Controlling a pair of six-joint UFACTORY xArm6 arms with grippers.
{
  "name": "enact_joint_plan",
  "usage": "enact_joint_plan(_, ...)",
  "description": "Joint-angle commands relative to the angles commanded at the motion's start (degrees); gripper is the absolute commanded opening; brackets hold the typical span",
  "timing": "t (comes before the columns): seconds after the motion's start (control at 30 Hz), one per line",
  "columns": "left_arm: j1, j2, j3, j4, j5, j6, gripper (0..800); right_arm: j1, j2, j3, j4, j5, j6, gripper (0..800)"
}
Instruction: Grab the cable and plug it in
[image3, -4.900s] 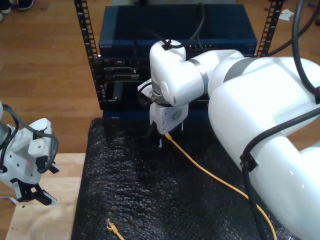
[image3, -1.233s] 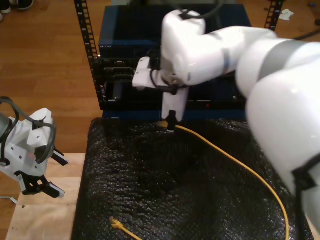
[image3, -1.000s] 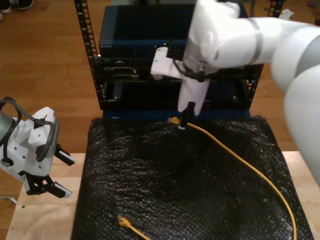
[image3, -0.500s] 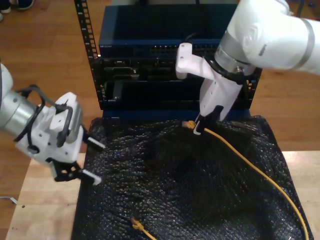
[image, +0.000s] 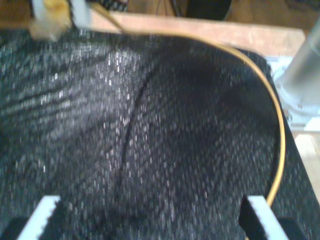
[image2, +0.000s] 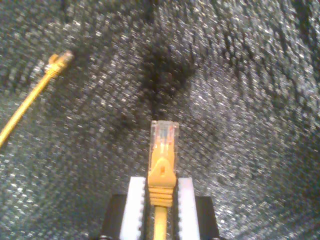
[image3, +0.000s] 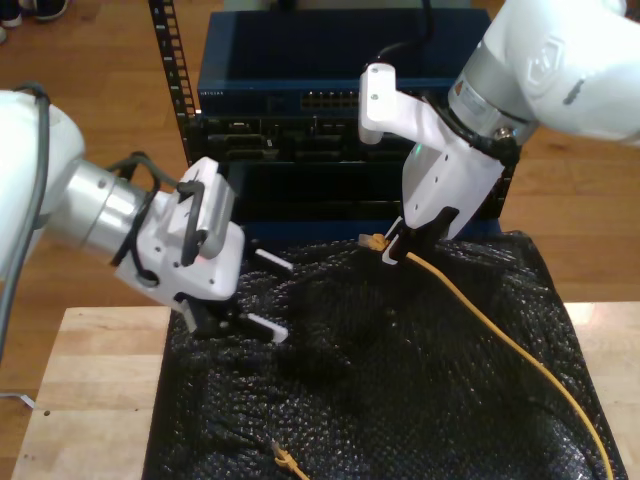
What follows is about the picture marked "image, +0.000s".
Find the pale metal base plate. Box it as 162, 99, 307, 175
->
271, 55, 320, 132

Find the black bubble wrap mat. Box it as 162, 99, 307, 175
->
0, 24, 320, 240

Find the yellow network cable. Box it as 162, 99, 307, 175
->
29, 0, 286, 206

